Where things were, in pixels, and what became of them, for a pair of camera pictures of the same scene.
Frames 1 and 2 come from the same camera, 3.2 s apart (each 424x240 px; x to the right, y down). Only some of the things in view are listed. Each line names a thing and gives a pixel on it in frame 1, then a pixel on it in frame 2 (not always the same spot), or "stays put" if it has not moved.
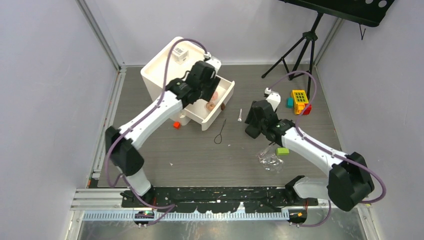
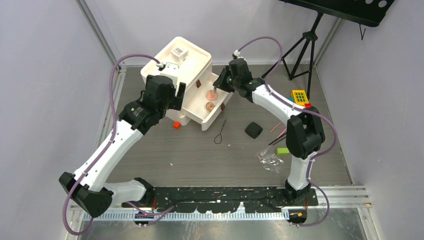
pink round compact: x=215 y=96 stays put
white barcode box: x=180 y=55 stays put
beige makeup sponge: x=210 y=105 stays put
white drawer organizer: x=175 y=60 stays put
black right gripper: x=251 y=119 to x=221 y=82
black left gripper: x=212 y=85 to x=175 y=102
